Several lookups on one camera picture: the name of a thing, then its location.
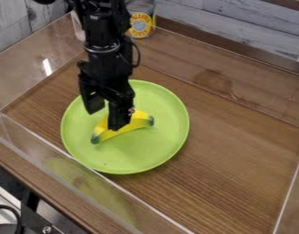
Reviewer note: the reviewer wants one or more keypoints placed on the green round plate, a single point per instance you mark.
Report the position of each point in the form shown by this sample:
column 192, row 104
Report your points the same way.
column 139, row 150

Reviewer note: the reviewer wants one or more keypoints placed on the yellow labelled tin can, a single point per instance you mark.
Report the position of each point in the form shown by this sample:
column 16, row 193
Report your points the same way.
column 143, row 18

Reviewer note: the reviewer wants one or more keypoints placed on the clear acrylic enclosure walls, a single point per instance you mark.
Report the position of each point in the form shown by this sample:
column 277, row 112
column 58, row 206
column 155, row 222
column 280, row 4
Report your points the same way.
column 231, row 183

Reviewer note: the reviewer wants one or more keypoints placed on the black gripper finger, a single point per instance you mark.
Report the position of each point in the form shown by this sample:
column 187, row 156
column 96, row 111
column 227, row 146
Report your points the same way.
column 92, row 100
column 120, row 111

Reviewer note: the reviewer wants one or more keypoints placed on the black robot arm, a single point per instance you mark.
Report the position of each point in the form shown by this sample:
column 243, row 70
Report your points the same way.
column 104, row 21

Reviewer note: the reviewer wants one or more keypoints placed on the yellow toy banana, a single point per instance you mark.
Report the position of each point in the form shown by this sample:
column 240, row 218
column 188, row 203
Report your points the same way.
column 140, row 120

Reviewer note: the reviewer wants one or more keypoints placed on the black metal table bracket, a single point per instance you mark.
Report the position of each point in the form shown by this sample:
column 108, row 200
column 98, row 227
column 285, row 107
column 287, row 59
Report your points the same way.
column 33, row 224

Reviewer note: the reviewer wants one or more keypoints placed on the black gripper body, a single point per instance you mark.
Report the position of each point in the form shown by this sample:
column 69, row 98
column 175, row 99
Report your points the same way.
column 106, row 70

